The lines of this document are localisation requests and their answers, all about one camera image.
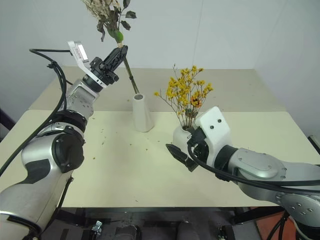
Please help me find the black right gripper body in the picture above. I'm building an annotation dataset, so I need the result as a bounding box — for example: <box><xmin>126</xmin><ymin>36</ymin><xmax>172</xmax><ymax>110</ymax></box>
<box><xmin>186</xmin><ymin>127</ymin><xmax>214</xmax><ymax>168</ymax></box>

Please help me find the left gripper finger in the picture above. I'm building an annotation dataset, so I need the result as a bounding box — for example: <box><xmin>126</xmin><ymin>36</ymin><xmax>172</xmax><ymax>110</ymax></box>
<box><xmin>101</xmin><ymin>45</ymin><xmax>124</xmax><ymax>68</ymax></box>
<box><xmin>107</xmin><ymin>45</ymin><xmax>129</xmax><ymax>73</ymax></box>

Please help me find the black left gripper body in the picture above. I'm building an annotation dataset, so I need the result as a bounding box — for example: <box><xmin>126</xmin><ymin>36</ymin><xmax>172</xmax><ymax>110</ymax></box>
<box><xmin>88</xmin><ymin>56</ymin><xmax>120</xmax><ymax>87</ymax></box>

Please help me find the dried white flower bouquet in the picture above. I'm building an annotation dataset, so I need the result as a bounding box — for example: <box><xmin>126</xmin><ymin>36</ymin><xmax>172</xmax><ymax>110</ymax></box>
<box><xmin>81</xmin><ymin>0</ymin><xmax>141</xmax><ymax>95</ymax></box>

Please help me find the yellow dried flower bouquet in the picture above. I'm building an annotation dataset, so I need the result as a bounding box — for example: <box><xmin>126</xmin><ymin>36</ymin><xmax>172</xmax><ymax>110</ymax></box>
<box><xmin>153</xmin><ymin>63</ymin><xmax>215</xmax><ymax>130</ymax></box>

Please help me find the round white vase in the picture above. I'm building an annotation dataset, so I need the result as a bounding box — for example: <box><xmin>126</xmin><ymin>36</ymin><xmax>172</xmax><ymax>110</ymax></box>
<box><xmin>172</xmin><ymin>124</ymin><xmax>198</xmax><ymax>154</ymax></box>

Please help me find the tall white cone vase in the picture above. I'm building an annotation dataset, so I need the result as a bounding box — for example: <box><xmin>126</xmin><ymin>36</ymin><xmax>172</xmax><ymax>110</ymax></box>
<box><xmin>131</xmin><ymin>93</ymin><xmax>155</xmax><ymax>133</ymax></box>

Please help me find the dark rounded shape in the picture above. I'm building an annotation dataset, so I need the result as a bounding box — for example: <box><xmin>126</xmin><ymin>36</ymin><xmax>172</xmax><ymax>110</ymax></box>
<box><xmin>115</xmin><ymin>224</ymin><xmax>141</xmax><ymax>240</ymax></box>

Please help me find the small metal clamp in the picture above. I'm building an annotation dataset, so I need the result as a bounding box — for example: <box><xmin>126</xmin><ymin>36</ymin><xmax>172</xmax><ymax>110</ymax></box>
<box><xmin>91</xmin><ymin>220</ymin><xmax>103</xmax><ymax>234</ymax></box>

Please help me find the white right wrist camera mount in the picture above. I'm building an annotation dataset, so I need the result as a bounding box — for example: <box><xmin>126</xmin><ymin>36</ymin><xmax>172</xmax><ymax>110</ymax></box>
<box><xmin>194</xmin><ymin>106</ymin><xmax>232</xmax><ymax>166</ymax></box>

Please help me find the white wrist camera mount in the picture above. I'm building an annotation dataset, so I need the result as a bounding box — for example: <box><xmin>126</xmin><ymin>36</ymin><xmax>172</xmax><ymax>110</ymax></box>
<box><xmin>67</xmin><ymin>40</ymin><xmax>106</xmax><ymax>89</ymax></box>
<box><xmin>194</xmin><ymin>106</ymin><xmax>232</xmax><ymax>166</ymax></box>

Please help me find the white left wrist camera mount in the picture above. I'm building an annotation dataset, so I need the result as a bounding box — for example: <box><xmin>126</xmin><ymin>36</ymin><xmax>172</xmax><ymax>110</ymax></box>
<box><xmin>67</xmin><ymin>40</ymin><xmax>106</xmax><ymax>89</ymax></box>

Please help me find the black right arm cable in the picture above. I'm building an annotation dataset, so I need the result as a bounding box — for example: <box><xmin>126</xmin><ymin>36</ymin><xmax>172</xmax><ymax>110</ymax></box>
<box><xmin>186</xmin><ymin>139</ymin><xmax>320</xmax><ymax>195</ymax></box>

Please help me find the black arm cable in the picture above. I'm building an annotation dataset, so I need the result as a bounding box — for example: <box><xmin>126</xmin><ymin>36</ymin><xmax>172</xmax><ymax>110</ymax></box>
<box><xmin>0</xmin><ymin>48</ymin><xmax>76</xmax><ymax>177</ymax></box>
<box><xmin>186</xmin><ymin>139</ymin><xmax>320</xmax><ymax>195</ymax></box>

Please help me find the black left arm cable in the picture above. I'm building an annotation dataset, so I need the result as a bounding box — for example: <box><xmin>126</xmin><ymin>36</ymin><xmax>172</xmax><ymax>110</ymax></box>
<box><xmin>0</xmin><ymin>48</ymin><xmax>76</xmax><ymax>177</ymax></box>

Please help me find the black table frame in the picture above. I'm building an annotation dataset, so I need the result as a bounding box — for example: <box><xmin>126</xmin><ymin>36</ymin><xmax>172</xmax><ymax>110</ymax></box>
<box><xmin>58</xmin><ymin>206</ymin><xmax>288</xmax><ymax>226</ymax></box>

